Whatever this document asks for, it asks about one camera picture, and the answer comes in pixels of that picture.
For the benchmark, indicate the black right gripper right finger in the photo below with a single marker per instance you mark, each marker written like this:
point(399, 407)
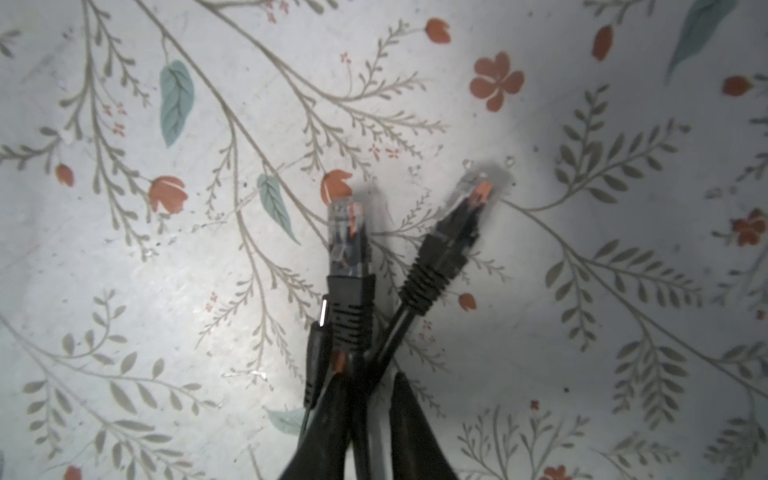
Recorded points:
point(415, 452)

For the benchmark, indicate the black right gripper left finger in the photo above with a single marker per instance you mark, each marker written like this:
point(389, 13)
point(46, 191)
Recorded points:
point(321, 454)

